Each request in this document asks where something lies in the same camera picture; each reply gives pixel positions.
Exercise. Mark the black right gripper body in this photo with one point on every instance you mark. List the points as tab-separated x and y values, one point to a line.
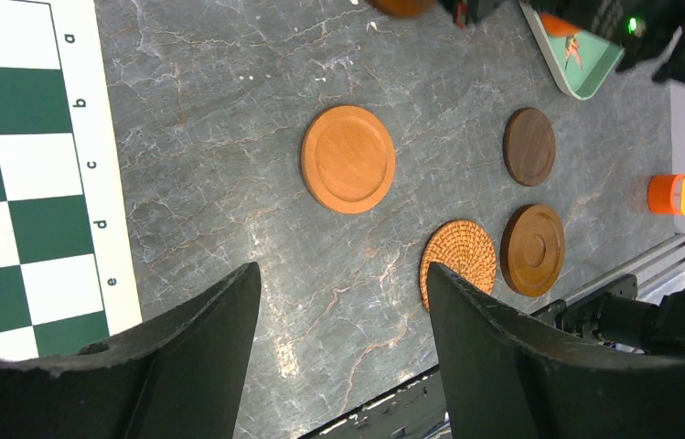
643	29

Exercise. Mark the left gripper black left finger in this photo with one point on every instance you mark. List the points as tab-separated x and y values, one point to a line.
177	375

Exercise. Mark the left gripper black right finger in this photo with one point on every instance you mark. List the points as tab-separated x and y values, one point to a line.
507	375

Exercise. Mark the brown ridged wooden coaster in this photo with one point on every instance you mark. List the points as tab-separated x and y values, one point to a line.
532	250

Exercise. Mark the woven rattan coaster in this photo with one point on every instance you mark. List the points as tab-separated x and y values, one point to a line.
463	246

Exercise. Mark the dark walnut wooden coaster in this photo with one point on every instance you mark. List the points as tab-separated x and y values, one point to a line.
529	146

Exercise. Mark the light orange wooden coaster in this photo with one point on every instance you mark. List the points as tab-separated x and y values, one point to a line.
348	159

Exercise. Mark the mint green floral tray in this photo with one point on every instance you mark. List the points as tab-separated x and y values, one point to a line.
578	71

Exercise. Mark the orange yellow small container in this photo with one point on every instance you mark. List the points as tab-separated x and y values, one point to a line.
666	194

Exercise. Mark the green white chessboard mat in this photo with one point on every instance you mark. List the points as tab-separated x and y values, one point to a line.
66	271

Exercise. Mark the orange mug black handle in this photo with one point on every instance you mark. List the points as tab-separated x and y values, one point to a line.
557	27

